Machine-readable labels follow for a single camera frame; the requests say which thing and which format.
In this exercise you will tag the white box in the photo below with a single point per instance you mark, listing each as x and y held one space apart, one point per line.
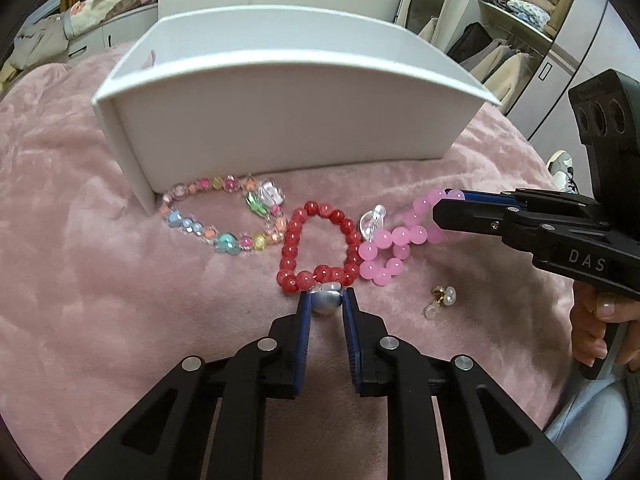
280 120

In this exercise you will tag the pearl gold earring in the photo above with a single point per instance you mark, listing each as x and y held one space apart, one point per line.
432 313
446 294

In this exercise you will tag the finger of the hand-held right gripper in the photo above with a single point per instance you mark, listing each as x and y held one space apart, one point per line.
487 198
470 220

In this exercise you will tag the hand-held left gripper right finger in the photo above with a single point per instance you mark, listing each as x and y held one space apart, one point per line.
351 330

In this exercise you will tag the pile of clothes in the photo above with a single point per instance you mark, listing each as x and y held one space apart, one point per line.
95 5

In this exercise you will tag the white low cabinet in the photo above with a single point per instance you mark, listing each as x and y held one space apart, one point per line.
120 27

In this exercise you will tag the grey wardrobe door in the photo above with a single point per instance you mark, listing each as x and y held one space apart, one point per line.
585 35

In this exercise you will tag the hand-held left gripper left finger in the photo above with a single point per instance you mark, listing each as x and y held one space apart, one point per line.
303 330

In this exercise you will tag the person's right hand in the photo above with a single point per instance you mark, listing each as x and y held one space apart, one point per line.
587 330

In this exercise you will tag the hanging coats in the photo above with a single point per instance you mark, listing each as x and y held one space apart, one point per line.
500 60

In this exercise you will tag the white sneaker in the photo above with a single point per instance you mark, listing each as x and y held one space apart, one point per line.
562 167

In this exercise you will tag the pink fluffy blanket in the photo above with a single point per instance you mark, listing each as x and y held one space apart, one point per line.
100 260

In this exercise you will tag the person's leg in light jeans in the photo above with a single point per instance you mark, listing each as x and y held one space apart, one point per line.
590 430

